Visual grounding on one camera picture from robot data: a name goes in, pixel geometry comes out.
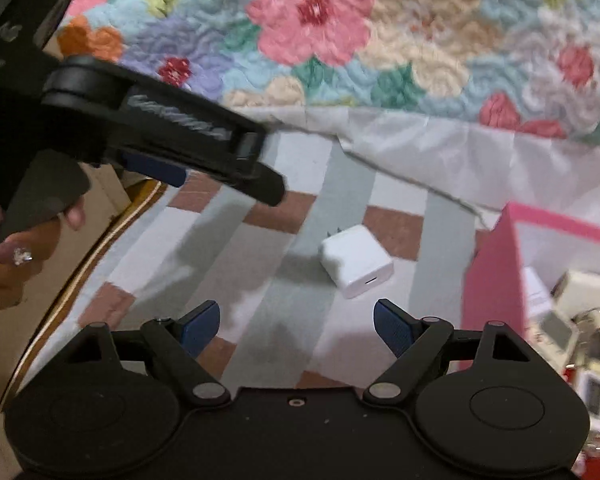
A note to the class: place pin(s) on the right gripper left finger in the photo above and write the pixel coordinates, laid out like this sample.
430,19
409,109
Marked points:
175,346

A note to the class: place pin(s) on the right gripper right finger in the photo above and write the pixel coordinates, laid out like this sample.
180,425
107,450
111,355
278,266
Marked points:
418,345

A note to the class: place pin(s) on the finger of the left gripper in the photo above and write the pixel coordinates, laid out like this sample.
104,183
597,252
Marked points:
266,185
153,168

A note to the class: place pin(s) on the large white charger cube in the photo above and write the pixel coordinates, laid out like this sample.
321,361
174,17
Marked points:
536,295

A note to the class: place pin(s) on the cream remote face down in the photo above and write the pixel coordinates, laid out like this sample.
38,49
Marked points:
554,337

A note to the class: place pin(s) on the cream remote back side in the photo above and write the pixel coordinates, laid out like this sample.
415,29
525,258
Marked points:
577,292

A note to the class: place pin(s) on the silver key bunch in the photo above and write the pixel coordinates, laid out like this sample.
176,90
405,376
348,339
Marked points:
587,322

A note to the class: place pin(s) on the left hand with ring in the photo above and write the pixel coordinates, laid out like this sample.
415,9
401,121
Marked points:
23,254

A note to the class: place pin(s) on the pink storage box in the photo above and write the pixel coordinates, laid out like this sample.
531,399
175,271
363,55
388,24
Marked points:
552,244

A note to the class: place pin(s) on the checkered mat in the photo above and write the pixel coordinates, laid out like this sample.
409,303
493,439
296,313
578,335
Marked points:
283,321

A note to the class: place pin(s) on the floral quilt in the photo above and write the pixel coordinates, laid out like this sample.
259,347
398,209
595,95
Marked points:
487,101

